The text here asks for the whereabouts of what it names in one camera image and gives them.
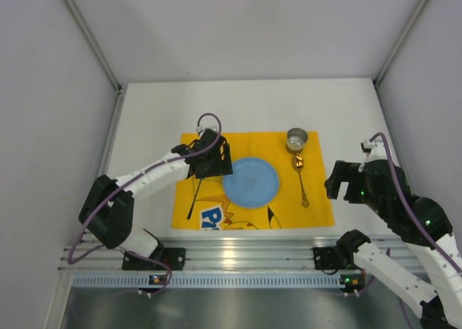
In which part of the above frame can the blue plastic fork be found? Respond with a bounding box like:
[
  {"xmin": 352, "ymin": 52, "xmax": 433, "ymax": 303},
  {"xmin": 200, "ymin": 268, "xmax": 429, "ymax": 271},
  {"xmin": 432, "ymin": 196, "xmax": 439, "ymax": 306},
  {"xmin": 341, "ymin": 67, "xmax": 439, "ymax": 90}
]
[{"xmin": 187, "ymin": 179, "xmax": 203, "ymax": 220}]

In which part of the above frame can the blue plastic plate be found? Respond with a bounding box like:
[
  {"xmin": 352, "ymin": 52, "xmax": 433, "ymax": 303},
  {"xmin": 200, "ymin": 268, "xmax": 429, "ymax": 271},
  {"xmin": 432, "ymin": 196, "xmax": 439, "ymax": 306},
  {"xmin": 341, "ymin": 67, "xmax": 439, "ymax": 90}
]
[{"xmin": 222, "ymin": 157, "xmax": 279, "ymax": 209}]

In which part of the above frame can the gold metal spoon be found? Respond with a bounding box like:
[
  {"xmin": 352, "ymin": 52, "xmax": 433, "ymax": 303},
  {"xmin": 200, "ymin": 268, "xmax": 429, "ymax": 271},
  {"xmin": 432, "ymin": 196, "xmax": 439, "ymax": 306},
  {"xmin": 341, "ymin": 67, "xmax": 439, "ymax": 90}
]
[{"xmin": 292, "ymin": 153, "xmax": 310, "ymax": 208}]

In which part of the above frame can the metal cup with brown band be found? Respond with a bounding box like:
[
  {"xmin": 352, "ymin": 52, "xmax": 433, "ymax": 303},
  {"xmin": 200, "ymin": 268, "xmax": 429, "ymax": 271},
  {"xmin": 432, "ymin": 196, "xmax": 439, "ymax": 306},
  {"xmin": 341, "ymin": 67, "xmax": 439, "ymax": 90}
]
[{"xmin": 285, "ymin": 128, "xmax": 309, "ymax": 154}]

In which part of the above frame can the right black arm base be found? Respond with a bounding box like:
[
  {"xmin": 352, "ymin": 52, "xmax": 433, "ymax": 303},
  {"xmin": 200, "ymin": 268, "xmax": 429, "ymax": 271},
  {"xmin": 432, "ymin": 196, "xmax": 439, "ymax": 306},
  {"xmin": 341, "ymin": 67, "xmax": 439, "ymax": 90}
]
[{"xmin": 313, "ymin": 247, "xmax": 356, "ymax": 275}]

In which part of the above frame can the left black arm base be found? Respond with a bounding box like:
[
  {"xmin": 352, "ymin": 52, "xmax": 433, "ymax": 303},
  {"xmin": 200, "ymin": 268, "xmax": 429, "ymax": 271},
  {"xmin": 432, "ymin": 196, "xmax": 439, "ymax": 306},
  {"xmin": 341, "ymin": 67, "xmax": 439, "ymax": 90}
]
[{"xmin": 122, "ymin": 247, "xmax": 186, "ymax": 271}]

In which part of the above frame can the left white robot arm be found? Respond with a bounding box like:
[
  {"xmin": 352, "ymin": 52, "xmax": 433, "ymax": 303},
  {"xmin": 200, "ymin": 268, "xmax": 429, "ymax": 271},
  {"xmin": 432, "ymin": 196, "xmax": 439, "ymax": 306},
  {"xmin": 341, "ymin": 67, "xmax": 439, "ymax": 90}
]
[{"xmin": 79, "ymin": 128, "xmax": 232, "ymax": 258}]

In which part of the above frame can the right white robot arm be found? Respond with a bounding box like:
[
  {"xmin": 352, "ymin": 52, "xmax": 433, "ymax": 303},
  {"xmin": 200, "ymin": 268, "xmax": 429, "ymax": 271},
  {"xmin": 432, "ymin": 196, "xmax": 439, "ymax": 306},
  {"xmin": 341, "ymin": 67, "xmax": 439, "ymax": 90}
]
[{"xmin": 324, "ymin": 142, "xmax": 461, "ymax": 328}]

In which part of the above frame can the aluminium mounting rail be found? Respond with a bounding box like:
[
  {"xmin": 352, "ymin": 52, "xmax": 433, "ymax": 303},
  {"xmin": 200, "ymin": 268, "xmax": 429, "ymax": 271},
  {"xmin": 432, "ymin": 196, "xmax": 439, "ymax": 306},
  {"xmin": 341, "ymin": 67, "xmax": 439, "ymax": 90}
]
[{"xmin": 58, "ymin": 235, "xmax": 424, "ymax": 273}]

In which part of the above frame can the perforated cable duct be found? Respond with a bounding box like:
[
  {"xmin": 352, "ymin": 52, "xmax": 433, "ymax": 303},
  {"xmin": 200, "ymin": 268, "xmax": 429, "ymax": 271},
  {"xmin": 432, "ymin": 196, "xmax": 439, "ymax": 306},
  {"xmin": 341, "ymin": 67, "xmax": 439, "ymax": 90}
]
[{"xmin": 72, "ymin": 273, "xmax": 365, "ymax": 289}]

